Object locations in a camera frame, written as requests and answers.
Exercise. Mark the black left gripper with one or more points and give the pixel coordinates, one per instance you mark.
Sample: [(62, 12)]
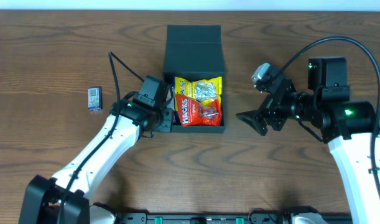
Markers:
[(166, 119)]

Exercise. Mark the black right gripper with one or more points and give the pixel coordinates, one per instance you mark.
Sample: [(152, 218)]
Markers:
[(273, 111)]

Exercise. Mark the red Hacks candy bag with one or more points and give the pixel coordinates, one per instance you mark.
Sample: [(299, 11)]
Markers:
[(193, 113)]

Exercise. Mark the yellow seed snack bag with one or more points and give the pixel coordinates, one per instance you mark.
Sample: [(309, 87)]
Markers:
[(204, 91)]

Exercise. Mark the small blue barcode pack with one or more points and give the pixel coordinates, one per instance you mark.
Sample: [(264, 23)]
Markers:
[(95, 98)]

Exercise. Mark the blue Oreo cookie pack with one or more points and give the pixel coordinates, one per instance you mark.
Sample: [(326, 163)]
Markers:
[(176, 119)]

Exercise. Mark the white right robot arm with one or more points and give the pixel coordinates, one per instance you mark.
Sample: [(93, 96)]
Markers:
[(346, 126)]

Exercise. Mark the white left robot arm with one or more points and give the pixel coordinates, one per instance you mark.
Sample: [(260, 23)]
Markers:
[(66, 196)]

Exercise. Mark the dark green open box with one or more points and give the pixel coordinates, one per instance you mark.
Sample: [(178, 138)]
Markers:
[(193, 53)]

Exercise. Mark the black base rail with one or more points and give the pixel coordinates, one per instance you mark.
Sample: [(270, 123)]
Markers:
[(254, 218)]

